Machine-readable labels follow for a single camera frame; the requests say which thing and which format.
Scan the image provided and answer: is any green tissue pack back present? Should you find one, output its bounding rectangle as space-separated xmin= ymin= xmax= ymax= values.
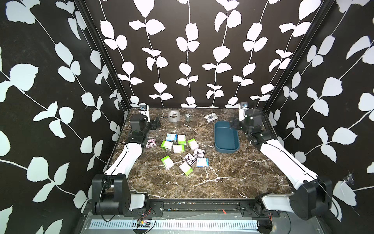
xmin=177 ymin=135 xmax=187 ymax=145

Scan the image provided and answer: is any clear tape roll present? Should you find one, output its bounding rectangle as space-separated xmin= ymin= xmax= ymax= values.
xmin=168 ymin=110 xmax=181 ymax=123

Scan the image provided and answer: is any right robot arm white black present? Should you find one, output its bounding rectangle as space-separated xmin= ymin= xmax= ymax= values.
xmin=230 ymin=103 xmax=333 ymax=220

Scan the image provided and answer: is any pink kuromi tissue pack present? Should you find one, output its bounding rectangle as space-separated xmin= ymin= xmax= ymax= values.
xmin=183 ymin=153 xmax=197 ymax=166
xmin=192 ymin=148 xmax=206 ymax=159
xmin=146 ymin=138 xmax=157 ymax=149

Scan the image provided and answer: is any blue cinnamoroll tissue pack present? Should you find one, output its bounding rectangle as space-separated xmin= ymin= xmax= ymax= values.
xmin=166 ymin=133 xmax=178 ymax=142
xmin=196 ymin=158 xmax=209 ymax=168

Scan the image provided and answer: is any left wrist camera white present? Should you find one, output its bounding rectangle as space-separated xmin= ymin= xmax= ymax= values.
xmin=139 ymin=103 xmax=151 ymax=122

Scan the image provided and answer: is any white perforated strip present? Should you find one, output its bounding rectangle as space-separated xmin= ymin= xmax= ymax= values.
xmin=89 ymin=219 xmax=259 ymax=232

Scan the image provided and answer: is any blue Cinnamoroll tissue pack front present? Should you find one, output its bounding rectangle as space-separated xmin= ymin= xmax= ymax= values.
xmin=196 ymin=158 xmax=209 ymax=168

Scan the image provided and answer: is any blue Cinnamoroll tissue pack back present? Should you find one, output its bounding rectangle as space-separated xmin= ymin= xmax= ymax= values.
xmin=166 ymin=133 xmax=178 ymax=142

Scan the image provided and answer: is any small white square box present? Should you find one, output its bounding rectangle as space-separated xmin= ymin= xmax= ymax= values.
xmin=205 ymin=113 xmax=218 ymax=123

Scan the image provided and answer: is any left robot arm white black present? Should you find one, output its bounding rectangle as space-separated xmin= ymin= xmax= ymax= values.
xmin=91 ymin=114 xmax=161 ymax=216

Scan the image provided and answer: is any green tissue pack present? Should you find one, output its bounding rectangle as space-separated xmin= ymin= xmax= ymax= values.
xmin=177 ymin=135 xmax=187 ymax=145
xmin=173 ymin=144 xmax=185 ymax=154
xmin=161 ymin=156 xmax=174 ymax=170
xmin=187 ymin=138 xmax=199 ymax=150
xmin=179 ymin=162 xmax=193 ymax=176
xmin=160 ymin=140 xmax=173 ymax=151

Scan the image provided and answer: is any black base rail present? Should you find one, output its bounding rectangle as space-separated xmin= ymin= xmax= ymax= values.
xmin=81 ymin=199 xmax=319 ymax=218

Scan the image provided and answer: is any teal storage box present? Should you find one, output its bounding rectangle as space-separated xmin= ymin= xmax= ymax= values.
xmin=214 ymin=121 xmax=240 ymax=154

